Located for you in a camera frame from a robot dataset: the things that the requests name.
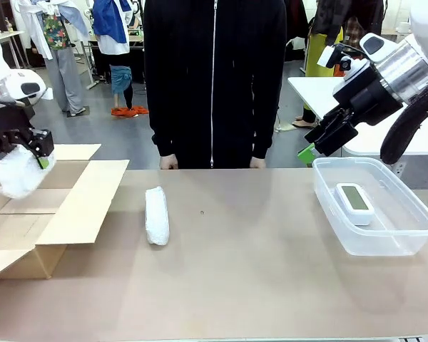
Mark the person left forearm black sleeve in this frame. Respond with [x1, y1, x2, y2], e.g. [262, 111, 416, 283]
[250, 92, 276, 160]

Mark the bubble-wrapped clock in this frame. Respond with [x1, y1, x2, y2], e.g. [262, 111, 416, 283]
[0, 145, 56, 200]
[144, 185, 171, 247]

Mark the right wrist camera white tag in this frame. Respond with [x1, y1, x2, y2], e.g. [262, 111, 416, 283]
[316, 43, 371, 82]

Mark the person in blue white clothes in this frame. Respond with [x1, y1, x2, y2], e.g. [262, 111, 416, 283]
[91, 0, 136, 110]

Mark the black corrugated cable hose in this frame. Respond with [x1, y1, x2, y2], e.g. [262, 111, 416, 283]
[379, 70, 428, 166]

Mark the person in floral shirt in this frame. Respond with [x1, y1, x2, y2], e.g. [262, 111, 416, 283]
[11, 0, 91, 118]

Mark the light wooden background desk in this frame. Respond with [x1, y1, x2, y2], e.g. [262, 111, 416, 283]
[0, 29, 26, 69]

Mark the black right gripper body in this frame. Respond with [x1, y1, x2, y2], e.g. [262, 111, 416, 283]
[332, 66, 404, 126]

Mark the person torso black zip jacket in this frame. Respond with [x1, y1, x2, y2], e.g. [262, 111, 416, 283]
[143, 0, 288, 170]

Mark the white digital clock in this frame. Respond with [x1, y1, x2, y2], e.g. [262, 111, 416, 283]
[333, 182, 376, 227]

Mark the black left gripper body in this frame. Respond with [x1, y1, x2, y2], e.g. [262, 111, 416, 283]
[0, 101, 36, 138]

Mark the background workbench with metal leg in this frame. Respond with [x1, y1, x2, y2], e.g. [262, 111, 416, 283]
[71, 27, 146, 90]

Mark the person right forearm black sleeve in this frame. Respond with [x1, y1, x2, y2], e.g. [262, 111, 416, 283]
[151, 92, 181, 158]

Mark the open cardboard box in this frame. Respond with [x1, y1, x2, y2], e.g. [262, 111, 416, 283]
[0, 143, 131, 282]

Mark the person in yellow apron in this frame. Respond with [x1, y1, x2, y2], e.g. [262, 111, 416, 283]
[291, 0, 385, 130]

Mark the clear plastic container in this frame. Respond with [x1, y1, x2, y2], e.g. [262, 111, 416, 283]
[311, 156, 428, 258]

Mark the orange cloth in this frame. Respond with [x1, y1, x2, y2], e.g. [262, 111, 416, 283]
[110, 104, 151, 117]

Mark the person right hand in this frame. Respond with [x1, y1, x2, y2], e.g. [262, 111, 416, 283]
[159, 152, 180, 170]

